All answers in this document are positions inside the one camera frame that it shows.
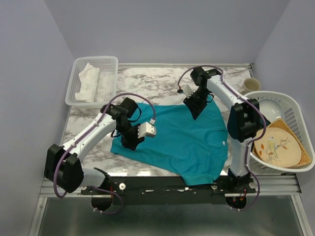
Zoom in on white ceramic bowl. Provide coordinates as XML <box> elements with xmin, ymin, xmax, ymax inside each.
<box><xmin>259</xmin><ymin>98</ymin><xmax>284</xmax><ymax>123</ymax></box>

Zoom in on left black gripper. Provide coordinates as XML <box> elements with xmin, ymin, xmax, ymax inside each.
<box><xmin>117</xmin><ymin>121</ymin><xmax>145</xmax><ymax>151</ymax></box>

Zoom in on woven wicker tray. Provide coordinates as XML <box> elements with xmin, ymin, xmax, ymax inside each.
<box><xmin>267</xmin><ymin>118</ymin><xmax>311</xmax><ymax>168</ymax></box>

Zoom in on aluminium frame rail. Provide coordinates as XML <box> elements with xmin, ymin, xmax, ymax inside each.
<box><xmin>39</xmin><ymin>175</ymin><xmax>302</xmax><ymax>198</ymax></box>

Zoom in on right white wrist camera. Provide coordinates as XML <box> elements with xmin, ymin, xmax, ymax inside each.
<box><xmin>177</xmin><ymin>85</ymin><xmax>194</xmax><ymax>98</ymax></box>

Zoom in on teal t shirt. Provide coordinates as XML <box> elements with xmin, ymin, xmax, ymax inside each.
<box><xmin>111</xmin><ymin>101</ymin><xmax>228</xmax><ymax>186</ymax></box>

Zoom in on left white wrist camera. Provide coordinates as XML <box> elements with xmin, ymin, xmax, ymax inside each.
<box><xmin>138</xmin><ymin>122</ymin><xmax>157</xmax><ymax>138</ymax></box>

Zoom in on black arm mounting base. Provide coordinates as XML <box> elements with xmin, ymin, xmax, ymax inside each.
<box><xmin>81</xmin><ymin>174</ymin><xmax>256</xmax><ymax>215</ymax></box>

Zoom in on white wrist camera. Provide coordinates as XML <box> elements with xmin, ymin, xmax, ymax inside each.
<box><xmin>177</xmin><ymin>85</ymin><xmax>194</xmax><ymax>98</ymax></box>
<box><xmin>138</xmin><ymin>122</ymin><xmax>157</xmax><ymax>138</ymax></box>

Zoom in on white crumpled cloth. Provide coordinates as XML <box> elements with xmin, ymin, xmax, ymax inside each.
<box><xmin>75</xmin><ymin>63</ymin><xmax>100</xmax><ymax>103</ymax></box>

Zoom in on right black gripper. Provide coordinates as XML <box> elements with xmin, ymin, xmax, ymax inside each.
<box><xmin>183</xmin><ymin>88</ymin><xmax>210</xmax><ymax>120</ymax></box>

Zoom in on cream ceramic mug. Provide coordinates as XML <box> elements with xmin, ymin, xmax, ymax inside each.
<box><xmin>242</xmin><ymin>78</ymin><xmax>261</xmax><ymax>94</ymax></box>

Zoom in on beige bird plate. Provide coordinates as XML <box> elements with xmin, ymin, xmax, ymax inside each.
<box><xmin>254</xmin><ymin>127</ymin><xmax>302</xmax><ymax>168</ymax></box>

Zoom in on white perforated plastic basket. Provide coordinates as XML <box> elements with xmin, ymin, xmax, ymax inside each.
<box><xmin>65</xmin><ymin>56</ymin><xmax>118</xmax><ymax>109</ymax></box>

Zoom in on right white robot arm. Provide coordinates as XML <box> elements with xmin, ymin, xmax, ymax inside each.
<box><xmin>178</xmin><ymin>65</ymin><xmax>267</xmax><ymax>193</ymax></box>

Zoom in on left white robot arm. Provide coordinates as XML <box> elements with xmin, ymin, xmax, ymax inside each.
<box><xmin>44</xmin><ymin>98</ymin><xmax>144</xmax><ymax>198</ymax></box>

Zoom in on white round dish basket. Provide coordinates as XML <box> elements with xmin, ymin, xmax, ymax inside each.
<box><xmin>246</xmin><ymin>91</ymin><xmax>315</xmax><ymax>175</ymax></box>

